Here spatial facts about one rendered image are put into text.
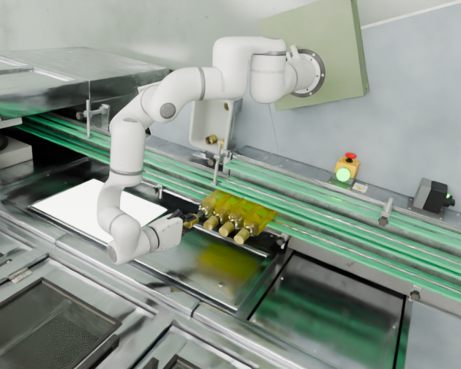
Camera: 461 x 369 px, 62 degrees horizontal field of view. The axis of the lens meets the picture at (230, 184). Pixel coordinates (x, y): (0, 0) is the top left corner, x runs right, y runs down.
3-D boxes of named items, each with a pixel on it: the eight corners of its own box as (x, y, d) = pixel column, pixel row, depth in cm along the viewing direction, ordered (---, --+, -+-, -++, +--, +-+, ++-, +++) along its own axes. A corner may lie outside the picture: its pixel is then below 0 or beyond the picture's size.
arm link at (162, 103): (192, 64, 105) (139, 64, 100) (208, 69, 93) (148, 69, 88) (193, 115, 110) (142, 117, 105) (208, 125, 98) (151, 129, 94)
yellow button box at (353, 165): (336, 172, 144) (331, 179, 138) (342, 154, 141) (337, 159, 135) (355, 178, 142) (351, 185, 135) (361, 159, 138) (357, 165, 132)
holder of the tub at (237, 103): (198, 150, 170) (189, 155, 163) (205, 88, 158) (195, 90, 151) (233, 162, 164) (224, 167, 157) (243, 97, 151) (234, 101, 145)
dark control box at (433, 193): (414, 197, 134) (412, 206, 127) (422, 176, 131) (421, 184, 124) (439, 205, 131) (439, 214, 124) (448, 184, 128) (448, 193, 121)
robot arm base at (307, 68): (276, 55, 131) (255, 58, 119) (309, 38, 124) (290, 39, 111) (293, 98, 133) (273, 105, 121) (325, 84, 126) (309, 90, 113)
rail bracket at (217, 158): (219, 176, 153) (203, 187, 143) (225, 137, 145) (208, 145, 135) (226, 179, 152) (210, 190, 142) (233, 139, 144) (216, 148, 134)
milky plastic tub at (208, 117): (199, 139, 167) (187, 144, 160) (204, 87, 157) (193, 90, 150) (234, 151, 161) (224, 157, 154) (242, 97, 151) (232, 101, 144)
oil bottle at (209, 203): (224, 194, 155) (195, 215, 138) (226, 181, 153) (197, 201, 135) (236, 198, 153) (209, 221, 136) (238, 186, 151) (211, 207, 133)
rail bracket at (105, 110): (112, 127, 185) (75, 139, 166) (112, 92, 177) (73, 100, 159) (119, 130, 183) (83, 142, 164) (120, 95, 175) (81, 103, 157)
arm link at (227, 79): (195, 97, 107) (195, 34, 100) (273, 94, 115) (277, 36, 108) (205, 103, 99) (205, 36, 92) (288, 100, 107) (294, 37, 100)
